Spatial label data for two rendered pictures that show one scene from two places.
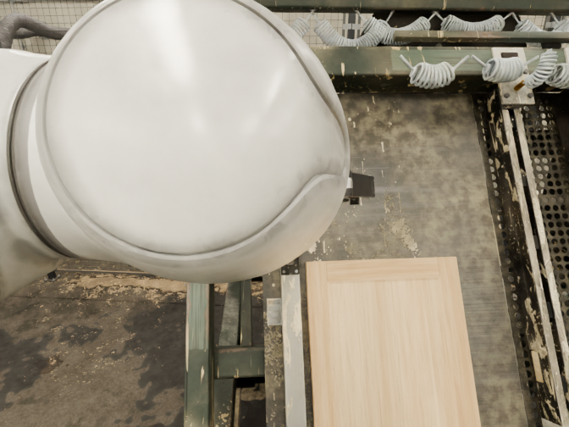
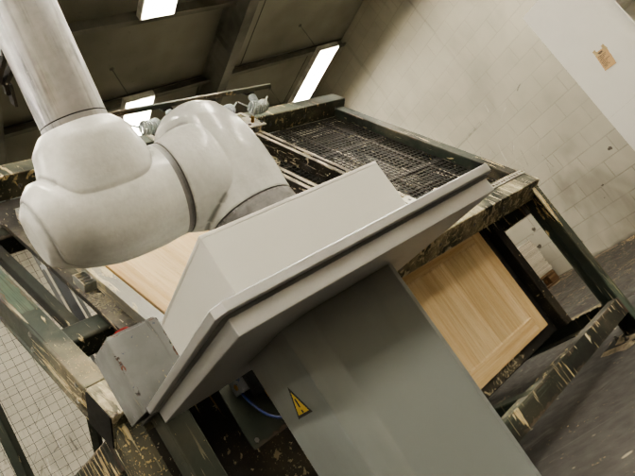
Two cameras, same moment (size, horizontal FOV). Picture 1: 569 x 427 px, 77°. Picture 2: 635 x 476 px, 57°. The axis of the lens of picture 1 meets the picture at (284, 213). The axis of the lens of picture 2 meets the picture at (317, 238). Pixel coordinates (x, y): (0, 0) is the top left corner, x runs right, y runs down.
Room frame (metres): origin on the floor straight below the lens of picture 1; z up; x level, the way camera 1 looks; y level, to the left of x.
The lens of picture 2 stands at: (-0.90, 0.56, 0.63)
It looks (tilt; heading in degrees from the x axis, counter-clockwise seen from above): 11 degrees up; 321
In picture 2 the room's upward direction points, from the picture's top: 34 degrees counter-clockwise
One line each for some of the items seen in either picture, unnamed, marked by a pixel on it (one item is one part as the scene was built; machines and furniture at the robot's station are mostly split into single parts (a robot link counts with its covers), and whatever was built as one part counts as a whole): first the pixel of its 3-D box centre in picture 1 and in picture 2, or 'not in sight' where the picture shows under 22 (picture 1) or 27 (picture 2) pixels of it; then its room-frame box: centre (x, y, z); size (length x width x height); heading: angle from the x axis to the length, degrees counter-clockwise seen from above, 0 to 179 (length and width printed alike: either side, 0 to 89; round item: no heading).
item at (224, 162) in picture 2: not in sight; (214, 164); (-0.12, 0.04, 1.02); 0.18 x 0.16 x 0.22; 84
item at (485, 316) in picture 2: not in sight; (456, 314); (0.83, -1.20, 0.52); 0.90 x 0.02 x 0.55; 94
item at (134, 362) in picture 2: not in sight; (145, 372); (0.34, 0.16, 0.84); 0.12 x 0.12 x 0.18; 4
